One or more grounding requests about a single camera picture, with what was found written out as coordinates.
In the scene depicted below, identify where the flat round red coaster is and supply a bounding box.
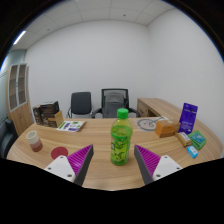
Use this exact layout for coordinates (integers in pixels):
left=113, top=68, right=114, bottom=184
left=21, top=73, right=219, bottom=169
left=50, top=146, right=69, bottom=160

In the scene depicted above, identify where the grey backpack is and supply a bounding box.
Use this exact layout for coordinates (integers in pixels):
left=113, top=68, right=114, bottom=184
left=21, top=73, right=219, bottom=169
left=102, top=91, right=127, bottom=119

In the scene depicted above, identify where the green drink bottle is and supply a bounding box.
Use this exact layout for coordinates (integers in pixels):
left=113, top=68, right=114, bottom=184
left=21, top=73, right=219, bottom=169
left=110, top=108, right=134, bottom=167

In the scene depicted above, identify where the orange cardboard box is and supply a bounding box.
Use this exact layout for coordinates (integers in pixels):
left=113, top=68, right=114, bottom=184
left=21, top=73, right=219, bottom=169
left=154, top=119, right=181, bottom=139

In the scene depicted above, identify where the wooden shelf cabinet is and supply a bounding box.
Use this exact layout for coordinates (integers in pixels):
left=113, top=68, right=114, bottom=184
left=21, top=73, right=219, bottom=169
left=5, top=63, right=34, bottom=136

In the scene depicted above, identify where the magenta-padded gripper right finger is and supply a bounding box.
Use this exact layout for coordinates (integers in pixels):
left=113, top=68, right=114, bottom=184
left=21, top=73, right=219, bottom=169
left=133, top=144, right=184, bottom=186

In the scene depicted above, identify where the black padded office chair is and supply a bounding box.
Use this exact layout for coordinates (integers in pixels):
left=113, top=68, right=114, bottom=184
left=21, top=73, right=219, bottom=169
left=66, top=91, right=93, bottom=119

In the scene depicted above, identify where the black sofa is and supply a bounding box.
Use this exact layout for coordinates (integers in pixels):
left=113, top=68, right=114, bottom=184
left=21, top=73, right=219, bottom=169
left=0, top=118, right=18, bottom=159

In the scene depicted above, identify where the white and brown mug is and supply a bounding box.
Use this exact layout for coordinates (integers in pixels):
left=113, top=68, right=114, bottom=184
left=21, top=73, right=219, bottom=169
left=25, top=130, right=44, bottom=153

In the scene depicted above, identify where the dark brown flat box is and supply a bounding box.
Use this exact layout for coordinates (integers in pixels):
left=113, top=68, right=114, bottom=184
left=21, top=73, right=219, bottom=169
left=39, top=100, right=60, bottom=116

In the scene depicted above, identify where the small beige box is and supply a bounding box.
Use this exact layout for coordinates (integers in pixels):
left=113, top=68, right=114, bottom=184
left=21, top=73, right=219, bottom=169
left=175, top=131, right=193, bottom=148

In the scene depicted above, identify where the black mesh office chair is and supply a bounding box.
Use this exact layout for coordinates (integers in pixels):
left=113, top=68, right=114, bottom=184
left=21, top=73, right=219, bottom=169
left=91, top=87, right=142, bottom=119

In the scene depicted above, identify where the white leaflet with coloured prints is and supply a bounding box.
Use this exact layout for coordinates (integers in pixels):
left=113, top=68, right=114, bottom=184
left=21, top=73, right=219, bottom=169
left=56, top=120, right=87, bottom=133

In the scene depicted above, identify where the small blue box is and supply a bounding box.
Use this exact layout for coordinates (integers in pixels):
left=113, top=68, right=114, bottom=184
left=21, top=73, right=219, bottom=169
left=186, top=145, right=200, bottom=160

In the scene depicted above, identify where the ceiling light panel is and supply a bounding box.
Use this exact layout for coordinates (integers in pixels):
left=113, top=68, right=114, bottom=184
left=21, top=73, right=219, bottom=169
left=12, top=29, right=27, bottom=46

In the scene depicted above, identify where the wooden side desk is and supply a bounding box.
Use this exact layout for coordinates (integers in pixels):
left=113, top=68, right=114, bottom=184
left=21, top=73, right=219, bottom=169
left=136, top=97, right=184, bottom=123

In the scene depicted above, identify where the brown box with orange side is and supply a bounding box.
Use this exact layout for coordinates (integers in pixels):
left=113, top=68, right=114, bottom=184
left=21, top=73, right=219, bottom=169
left=41, top=110, right=64, bottom=129

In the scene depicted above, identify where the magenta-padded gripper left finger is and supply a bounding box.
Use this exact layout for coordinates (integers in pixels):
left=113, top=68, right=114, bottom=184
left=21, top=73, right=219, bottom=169
left=43, top=144, right=95, bottom=187

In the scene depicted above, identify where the purple standing pouch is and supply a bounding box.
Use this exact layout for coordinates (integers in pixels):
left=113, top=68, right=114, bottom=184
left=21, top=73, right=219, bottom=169
left=178, top=102, right=199, bottom=135

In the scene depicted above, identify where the green box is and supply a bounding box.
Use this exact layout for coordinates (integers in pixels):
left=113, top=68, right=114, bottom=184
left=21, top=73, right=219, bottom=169
left=187, top=129, right=208, bottom=151

